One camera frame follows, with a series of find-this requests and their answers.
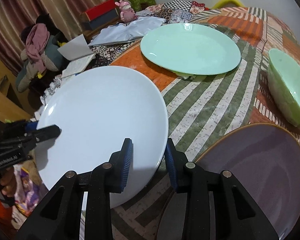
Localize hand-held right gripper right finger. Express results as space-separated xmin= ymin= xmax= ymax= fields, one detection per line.
xmin=164 ymin=138 xmax=283 ymax=240

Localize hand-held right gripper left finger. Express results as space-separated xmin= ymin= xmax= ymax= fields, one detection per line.
xmin=15 ymin=138 xmax=133 ymax=240

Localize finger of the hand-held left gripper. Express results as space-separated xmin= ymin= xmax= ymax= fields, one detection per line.
xmin=5 ymin=120 xmax=39 ymax=133
xmin=27 ymin=124 xmax=62 ymax=143

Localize white plate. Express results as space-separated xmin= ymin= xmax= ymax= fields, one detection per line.
xmin=36 ymin=66 xmax=169 ymax=209

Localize purple bowl tan rim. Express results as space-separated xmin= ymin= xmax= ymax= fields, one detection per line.
xmin=156 ymin=123 xmax=300 ymax=240

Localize mint green plate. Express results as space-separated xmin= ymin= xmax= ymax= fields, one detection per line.
xmin=140 ymin=23 xmax=241 ymax=76

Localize mint green bowl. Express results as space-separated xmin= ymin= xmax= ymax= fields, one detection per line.
xmin=267 ymin=48 xmax=300 ymax=127

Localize person's left hand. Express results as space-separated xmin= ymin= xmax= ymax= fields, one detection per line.
xmin=0 ymin=166 xmax=17 ymax=198

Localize crumpled printed paper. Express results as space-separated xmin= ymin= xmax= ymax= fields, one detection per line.
xmin=39 ymin=77 xmax=63 ymax=107

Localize colourful toy packet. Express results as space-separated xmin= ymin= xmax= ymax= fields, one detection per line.
xmin=12 ymin=160 xmax=48 ymax=218

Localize striped patchwork quilt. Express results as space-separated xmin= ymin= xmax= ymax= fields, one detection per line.
xmin=110 ymin=6 xmax=300 ymax=240

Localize grey stuffed toy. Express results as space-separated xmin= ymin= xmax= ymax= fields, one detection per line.
xmin=17 ymin=14 xmax=68 ymax=93

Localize pink scarf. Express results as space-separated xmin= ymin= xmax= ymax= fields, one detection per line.
xmin=25 ymin=24 xmax=50 ymax=72

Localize white paper sheet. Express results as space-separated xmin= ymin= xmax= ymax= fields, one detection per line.
xmin=57 ymin=34 xmax=93 ymax=61

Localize black white patterned cloth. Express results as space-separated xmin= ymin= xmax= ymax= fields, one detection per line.
xmin=90 ymin=41 xmax=138 ymax=68

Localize striped brown curtain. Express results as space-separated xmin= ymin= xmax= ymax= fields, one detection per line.
xmin=0 ymin=0 xmax=108 ymax=75

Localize silver plastic bag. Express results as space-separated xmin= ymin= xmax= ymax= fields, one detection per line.
xmin=89 ymin=16 xmax=167 ymax=47

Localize red lidded box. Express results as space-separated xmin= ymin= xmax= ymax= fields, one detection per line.
xmin=80 ymin=0 xmax=120 ymax=30

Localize pink pig figurine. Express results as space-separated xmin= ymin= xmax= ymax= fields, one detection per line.
xmin=115 ymin=0 xmax=138 ymax=23

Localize checkered patchwork cloth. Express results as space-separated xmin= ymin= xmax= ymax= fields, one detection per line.
xmin=136 ymin=0 xmax=207 ymax=24

